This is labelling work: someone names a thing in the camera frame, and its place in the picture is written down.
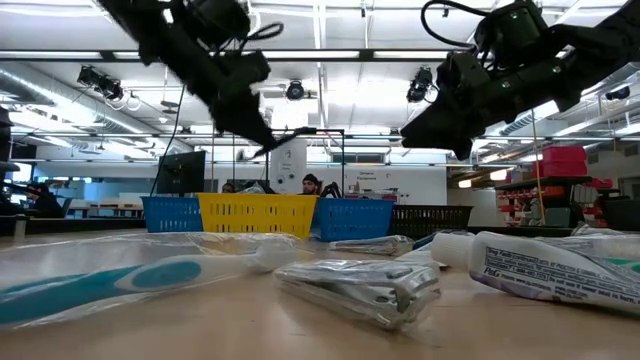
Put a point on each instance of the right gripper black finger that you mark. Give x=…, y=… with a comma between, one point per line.
x=432, y=127

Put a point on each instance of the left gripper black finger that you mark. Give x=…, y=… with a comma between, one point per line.
x=240, y=117
x=277, y=142

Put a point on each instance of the dark blue toiletry item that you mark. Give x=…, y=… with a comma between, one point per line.
x=424, y=240

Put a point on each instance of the silver nail clipper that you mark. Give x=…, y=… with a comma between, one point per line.
x=350, y=290
x=370, y=245

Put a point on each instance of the teal white bagged toothbrush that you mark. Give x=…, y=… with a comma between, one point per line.
x=600, y=245
x=165, y=275

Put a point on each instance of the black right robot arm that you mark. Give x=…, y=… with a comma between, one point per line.
x=600, y=40

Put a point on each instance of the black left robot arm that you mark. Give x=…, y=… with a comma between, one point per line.
x=130, y=20

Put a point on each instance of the person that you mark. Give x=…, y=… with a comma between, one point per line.
x=228, y=188
x=310, y=185
x=45, y=202

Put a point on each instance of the yellow plastic basket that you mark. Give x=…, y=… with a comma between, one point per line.
x=255, y=215

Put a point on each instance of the black computer monitor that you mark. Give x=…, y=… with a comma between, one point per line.
x=181, y=172

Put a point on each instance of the red storage bin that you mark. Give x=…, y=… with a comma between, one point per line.
x=564, y=153
x=561, y=168

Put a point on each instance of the thin yellow pole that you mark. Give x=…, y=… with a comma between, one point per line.
x=537, y=175

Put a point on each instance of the black plastic basket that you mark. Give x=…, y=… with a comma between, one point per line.
x=430, y=220

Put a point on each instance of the black storage shelf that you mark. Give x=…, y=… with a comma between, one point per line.
x=545, y=182

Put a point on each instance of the blue plastic basket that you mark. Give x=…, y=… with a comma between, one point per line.
x=355, y=220
x=170, y=215

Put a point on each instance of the white toothpaste tube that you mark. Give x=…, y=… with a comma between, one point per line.
x=540, y=275

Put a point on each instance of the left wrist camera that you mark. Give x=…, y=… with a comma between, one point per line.
x=250, y=67

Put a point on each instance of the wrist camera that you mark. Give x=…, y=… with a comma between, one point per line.
x=462, y=70
x=250, y=67

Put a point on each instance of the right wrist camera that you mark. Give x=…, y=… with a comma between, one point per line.
x=462, y=70

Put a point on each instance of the black overhead camera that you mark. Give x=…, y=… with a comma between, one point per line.
x=295, y=90

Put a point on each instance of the black overhead frame bar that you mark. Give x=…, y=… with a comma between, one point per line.
x=320, y=55

